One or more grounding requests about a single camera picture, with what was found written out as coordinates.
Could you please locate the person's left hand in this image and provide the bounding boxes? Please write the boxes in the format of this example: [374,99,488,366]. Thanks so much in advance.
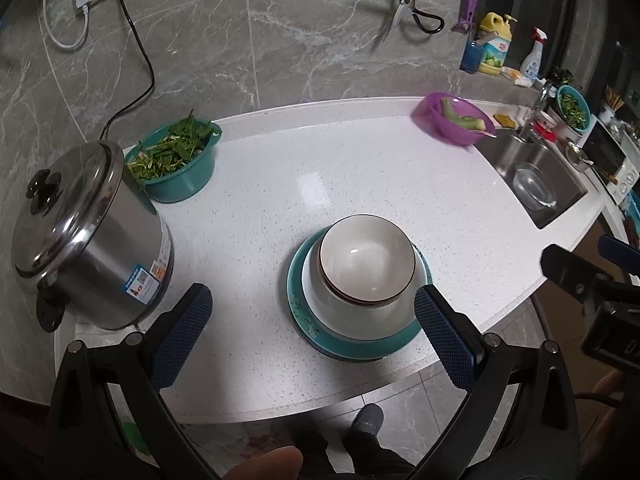
[220,446,304,480]

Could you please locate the yellow and white cloth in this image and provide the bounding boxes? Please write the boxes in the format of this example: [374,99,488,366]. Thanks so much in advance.
[501,66,535,86]

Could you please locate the yellow dish soap bottle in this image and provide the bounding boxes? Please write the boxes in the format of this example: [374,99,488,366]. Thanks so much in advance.
[479,12,517,76]

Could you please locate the patterned white bowl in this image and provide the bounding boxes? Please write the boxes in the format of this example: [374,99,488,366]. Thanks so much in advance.
[319,214,417,306]

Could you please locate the purple hanging kitchen tool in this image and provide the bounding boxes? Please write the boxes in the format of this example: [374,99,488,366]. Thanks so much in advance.
[452,0,482,32]

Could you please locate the chopstick holder with chopsticks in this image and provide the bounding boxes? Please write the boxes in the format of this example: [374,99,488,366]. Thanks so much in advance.
[599,86,626,126]

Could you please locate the stainless steel rice cooker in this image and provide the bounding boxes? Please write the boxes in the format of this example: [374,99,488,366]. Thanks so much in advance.
[11,140,175,333]

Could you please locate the purple plastic bowl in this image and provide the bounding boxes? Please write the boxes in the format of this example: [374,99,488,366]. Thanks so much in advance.
[411,92,498,147]

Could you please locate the peeled green stem vegetable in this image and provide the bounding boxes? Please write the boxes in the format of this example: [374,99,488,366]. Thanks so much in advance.
[440,98,485,131]

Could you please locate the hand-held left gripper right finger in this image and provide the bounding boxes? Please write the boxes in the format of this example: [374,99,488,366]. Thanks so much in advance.
[402,284,583,480]

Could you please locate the white spray bottle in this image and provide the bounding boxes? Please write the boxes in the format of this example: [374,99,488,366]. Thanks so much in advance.
[520,27,548,81]

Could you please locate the chrome faucet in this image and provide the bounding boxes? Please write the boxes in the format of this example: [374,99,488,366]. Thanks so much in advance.
[517,82,556,143]

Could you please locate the grey slipper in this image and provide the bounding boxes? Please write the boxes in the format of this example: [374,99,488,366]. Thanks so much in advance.
[350,404,385,441]

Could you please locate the person's leg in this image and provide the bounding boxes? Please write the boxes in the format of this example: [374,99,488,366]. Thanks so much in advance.
[295,430,426,480]

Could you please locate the person's right hand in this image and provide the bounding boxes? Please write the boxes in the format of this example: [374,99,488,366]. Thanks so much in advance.
[575,370,640,461]

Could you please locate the small teal colander basket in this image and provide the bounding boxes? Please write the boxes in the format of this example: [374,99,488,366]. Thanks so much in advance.
[556,86,592,131]

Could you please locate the leafy green vegetables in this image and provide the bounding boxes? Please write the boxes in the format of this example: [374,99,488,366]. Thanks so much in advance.
[126,109,213,181]

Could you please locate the red and white cup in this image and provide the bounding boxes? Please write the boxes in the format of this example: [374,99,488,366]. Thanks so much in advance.
[534,110,558,141]

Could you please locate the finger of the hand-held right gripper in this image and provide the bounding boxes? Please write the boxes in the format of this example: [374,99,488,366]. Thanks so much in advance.
[597,234,640,277]
[541,244,610,307]

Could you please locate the small steel pot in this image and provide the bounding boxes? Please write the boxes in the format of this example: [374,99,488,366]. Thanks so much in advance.
[565,140,601,173]

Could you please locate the countertop oven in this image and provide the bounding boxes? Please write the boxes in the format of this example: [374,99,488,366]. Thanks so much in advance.
[582,121,640,206]

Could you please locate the stainless steel sink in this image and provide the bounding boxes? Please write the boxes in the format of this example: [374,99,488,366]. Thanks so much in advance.
[475,130,588,231]

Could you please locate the large teal floral plate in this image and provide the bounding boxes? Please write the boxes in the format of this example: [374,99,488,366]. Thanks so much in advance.
[286,230,434,364]

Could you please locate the white power cable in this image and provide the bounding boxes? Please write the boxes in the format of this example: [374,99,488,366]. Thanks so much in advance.
[41,0,91,50]

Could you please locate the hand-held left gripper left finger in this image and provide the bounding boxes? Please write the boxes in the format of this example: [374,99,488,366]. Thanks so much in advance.
[46,283,221,480]

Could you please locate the large white bowl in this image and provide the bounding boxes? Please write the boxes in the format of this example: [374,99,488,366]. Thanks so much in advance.
[301,230,432,342]

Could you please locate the blue utensil cup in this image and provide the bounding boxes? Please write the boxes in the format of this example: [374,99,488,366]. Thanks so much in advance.
[460,40,483,73]

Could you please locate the clear glass bowl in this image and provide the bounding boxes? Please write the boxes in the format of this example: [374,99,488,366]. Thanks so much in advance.
[514,162,557,212]

